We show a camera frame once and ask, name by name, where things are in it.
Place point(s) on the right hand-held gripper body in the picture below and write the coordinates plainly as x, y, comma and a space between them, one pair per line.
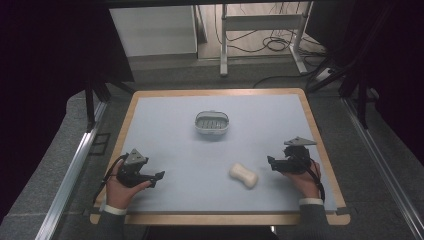
297, 156

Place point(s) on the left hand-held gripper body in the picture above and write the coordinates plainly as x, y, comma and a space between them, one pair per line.
132, 165

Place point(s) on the person's right hand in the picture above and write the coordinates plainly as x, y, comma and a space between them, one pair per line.
306, 184

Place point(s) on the person's left hand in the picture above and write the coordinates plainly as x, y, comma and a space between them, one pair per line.
120, 193

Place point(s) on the cream white soap bar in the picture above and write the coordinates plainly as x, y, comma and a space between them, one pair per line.
243, 175

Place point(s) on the light blue table mat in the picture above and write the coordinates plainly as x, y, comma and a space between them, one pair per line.
206, 156

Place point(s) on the wooden-edged work board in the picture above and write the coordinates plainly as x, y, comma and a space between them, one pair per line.
213, 218

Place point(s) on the white soap dish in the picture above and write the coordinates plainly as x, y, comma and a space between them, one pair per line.
212, 122

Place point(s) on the white power strip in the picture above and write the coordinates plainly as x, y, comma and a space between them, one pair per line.
324, 74

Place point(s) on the white cabinet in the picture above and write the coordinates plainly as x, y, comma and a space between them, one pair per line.
155, 30

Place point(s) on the white metal stand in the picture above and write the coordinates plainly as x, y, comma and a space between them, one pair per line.
263, 22

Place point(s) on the aluminium rail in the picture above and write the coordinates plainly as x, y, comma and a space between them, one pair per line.
71, 170
383, 166

